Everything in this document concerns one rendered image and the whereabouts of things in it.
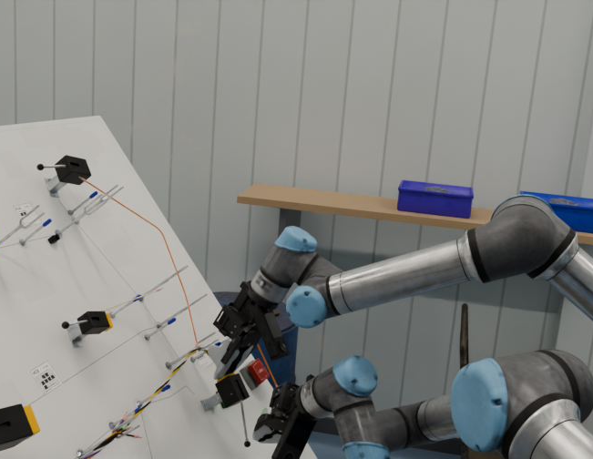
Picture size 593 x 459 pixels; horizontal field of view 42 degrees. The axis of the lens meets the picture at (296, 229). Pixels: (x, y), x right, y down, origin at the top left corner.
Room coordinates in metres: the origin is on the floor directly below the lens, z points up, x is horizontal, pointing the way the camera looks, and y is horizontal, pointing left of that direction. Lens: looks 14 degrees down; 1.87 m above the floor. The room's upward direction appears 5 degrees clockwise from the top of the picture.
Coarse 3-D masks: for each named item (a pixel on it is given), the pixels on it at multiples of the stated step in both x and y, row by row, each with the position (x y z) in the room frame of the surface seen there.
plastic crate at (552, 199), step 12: (528, 192) 3.22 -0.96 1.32; (552, 204) 3.00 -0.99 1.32; (564, 204) 3.00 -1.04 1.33; (576, 204) 3.08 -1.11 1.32; (588, 204) 3.18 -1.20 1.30; (564, 216) 3.00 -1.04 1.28; (576, 216) 2.99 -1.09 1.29; (588, 216) 2.98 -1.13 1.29; (576, 228) 2.99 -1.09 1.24; (588, 228) 2.98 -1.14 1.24
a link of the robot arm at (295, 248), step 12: (288, 228) 1.52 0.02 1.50; (276, 240) 1.54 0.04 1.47; (288, 240) 1.50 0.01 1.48; (300, 240) 1.49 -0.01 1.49; (312, 240) 1.52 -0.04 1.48; (276, 252) 1.50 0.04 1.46; (288, 252) 1.49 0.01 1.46; (300, 252) 1.49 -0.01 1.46; (312, 252) 1.51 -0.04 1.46; (264, 264) 1.52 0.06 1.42; (276, 264) 1.50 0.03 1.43; (288, 264) 1.49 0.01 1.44; (300, 264) 1.49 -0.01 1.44; (276, 276) 1.49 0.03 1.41; (288, 276) 1.50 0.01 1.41; (300, 276) 1.48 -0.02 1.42
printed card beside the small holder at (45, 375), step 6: (42, 366) 1.26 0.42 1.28; (48, 366) 1.27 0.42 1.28; (36, 372) 1.24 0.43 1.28; (42, 372) 1.25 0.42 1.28; (48, 372) 1.26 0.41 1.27; (54, 372) 1.27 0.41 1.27; (36, 378) 1.23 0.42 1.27; (42, 378) 1.24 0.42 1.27; (48, 378) 1.25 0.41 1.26; (54, 378) 1.26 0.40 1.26; (42, 384) 1.23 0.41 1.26; (48, 384) 1.24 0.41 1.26; (54, 384) 1.25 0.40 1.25; (60, 384) 1.26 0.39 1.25; (42, 390) 1.23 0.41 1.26; (48, 390) 1.24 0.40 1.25
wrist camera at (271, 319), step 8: (256, 312) 1.51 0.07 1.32; (264, 312) 1.51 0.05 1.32; (272, 312) 1.54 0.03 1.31; (256, 320) 1.51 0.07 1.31; (264, 320) 1.50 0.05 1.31; (272, 320) 1.53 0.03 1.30; (264, 328) 1.50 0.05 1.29; (272, 328) 1.51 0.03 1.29; (264, 336) 1.50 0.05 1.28; (272, 336) 1.49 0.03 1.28; (280, 336) 1.51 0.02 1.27; (272, 344) 1.48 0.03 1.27; (280, 344) 1.49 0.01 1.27; (272, 352) 1.48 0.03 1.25; (280, 352) 1.48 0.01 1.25; (288, 352) 1.51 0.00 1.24; (272, 360) 1.48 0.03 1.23
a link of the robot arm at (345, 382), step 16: (336, 368) 1.30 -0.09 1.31; (352, 368) 1.28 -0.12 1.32; (368, 368) 1.30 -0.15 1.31; (320, 384) 1.32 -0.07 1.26; (336, 384) 1.28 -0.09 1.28; (352, 384) 1.26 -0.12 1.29; (368, 384) 1.28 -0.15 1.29; (320, 400) 1.31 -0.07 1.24; (336, 400) 1.28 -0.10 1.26; (352, 400) 1.27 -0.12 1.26; (368, 400) 1.32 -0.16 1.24
